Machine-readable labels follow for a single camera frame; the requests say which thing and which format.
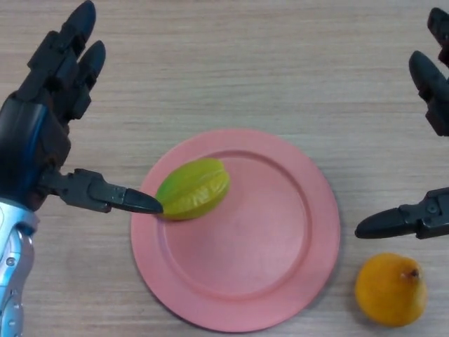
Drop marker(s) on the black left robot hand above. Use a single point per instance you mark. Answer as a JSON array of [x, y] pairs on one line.
[[28, 140]]

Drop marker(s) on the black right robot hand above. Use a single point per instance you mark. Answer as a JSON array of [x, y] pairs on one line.
[[433, 98]]

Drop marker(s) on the yellow green starfruit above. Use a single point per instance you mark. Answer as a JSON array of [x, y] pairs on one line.
[[194, 189]]

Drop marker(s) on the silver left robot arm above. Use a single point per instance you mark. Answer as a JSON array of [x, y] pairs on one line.
[[12, 267]]

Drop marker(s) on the pink round plate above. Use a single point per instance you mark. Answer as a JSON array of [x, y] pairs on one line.
[[245, 252]]

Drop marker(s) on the orange yellow pear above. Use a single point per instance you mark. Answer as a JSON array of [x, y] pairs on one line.
[[387, 286]]

